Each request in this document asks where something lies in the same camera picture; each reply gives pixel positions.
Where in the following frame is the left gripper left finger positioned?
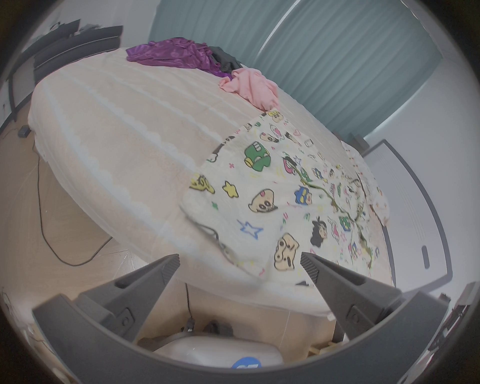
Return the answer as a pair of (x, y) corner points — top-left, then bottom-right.
(77, 254), (181, 343)

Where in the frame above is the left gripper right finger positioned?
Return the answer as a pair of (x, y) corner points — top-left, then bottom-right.
(300, 251), (404, 342)

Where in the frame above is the white printed pyjama top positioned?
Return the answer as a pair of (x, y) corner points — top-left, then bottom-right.
(179, 109), (391, 287)

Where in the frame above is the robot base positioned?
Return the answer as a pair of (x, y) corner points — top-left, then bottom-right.
(137, 319), (286, 372)

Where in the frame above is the bed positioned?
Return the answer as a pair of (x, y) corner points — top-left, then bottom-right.
(28, 47), (452, 338)

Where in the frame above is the white printed pillow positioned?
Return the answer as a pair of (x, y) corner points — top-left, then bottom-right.
(340, 139), (391, 226)

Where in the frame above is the pink garment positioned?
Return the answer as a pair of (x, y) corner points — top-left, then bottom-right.
(218, 67), (280, 112)

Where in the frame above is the blue-green curtain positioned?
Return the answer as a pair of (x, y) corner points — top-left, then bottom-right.
(149, 0), (301, 72)
(259, 0), (445, 140)

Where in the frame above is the purple garment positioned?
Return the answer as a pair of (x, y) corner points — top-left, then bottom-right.
(125, 37), (222, 74)

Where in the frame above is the black garment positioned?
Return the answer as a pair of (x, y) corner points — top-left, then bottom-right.
(208, 46), (241, 74)

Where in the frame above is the black cable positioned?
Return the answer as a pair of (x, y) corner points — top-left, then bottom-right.
(184, 283), (196, 333)
(35, 153), (113, 268)

